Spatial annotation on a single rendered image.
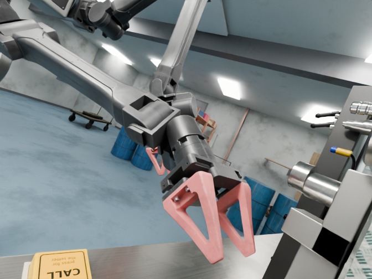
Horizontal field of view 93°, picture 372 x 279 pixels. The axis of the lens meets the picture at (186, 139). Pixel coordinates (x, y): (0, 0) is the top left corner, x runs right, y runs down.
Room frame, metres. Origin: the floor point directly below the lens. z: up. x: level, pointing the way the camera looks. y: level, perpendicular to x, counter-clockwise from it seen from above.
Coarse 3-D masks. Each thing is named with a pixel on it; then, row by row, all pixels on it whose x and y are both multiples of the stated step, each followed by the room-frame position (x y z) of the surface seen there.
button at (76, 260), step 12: (48, 252) 0.25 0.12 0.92; (60, 252) 0.26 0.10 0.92; (72, 252) 0.27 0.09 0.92; (84, 252) 0.28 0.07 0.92; (36, 264) 0.23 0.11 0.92; (48, 264) 0.24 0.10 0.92; (60, 264) 0.25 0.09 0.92; (72, 264) 0.25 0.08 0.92; (84, 264) 0.26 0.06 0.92; (36, 276) 0.22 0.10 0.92; (48, 276) 0.22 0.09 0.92; (60, 276) 0.23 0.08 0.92; (72, 276) 0.24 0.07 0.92; (84, 276) 0.24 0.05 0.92
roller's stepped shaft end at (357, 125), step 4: (348, 120) 0.40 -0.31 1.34; (356, 120) 0.39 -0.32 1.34; (360, 120) 0.38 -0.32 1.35; (368, 120) 0.37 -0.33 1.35; (344, 124) 0.40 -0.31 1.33; (348, 124) 0.39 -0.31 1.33; (352, 124) 0.39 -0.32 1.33; (356, 124) 0.38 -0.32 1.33; (360, 124) 0.38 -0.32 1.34; (364, 124) 0.37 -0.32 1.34; (368, 124) 0.37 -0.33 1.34; (348, 128) 0.40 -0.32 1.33; (352, 128) 0.39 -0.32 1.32; (356, 128) 0.38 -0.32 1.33; (360, 128) 0.38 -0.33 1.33; (364, 128) 0.37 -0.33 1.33; (368, 128) 0.36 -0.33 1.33; (360, 132) 0.38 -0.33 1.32; (364, 132) 0.37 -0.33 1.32; (368, 132) 0.37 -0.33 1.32
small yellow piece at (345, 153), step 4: (332, 148) 0.25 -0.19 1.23; (336, 148) 0.25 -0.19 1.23; (340, 148) 0.24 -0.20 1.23; (332, 152) 0.25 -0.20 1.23; (336, 152) 0.24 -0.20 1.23; (340, 152) 0.24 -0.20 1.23; (344, 152) 0.24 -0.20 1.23; (348, 152) 0.23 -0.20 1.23; (352, 152) 0.24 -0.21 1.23; (348, 156) 0.23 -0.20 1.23; (352, 156) 0.23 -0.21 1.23; (352, 160) 0.23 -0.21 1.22; (352, 164) 0.22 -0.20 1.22; (352, 168) 0.22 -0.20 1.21
